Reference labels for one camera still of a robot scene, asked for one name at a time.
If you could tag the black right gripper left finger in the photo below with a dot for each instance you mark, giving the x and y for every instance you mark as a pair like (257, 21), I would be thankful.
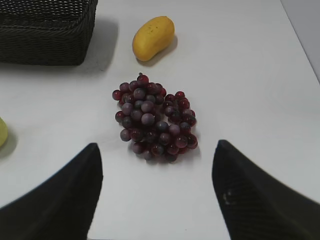
(62, 207)

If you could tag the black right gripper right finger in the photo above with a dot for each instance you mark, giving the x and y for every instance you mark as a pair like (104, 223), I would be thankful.
(255, 205)

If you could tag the yellow-green lemon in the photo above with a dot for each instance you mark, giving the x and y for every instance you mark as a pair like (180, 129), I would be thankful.
(3, 132)

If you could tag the black woven basket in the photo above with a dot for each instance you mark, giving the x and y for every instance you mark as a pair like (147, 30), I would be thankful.
(46, 32)

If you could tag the purple grape bunch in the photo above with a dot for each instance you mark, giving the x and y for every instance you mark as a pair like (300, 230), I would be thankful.
(159, 125)

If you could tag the yellow mango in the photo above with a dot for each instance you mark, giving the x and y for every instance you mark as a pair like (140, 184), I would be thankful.
(153, 37)

